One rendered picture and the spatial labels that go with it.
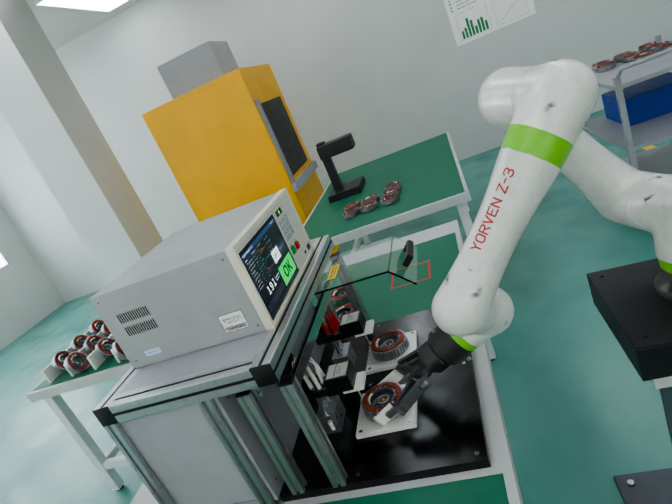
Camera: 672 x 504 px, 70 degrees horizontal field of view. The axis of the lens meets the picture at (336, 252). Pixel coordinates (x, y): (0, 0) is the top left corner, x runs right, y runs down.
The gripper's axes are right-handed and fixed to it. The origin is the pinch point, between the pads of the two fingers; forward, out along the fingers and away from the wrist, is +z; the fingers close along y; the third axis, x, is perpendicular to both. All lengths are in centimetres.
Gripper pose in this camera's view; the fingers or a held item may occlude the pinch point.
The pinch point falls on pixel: (384, 400)
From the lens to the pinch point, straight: 123.3
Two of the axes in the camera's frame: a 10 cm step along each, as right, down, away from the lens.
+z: -6.0, 6.9, 4.1
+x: -7.9, -6.0, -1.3
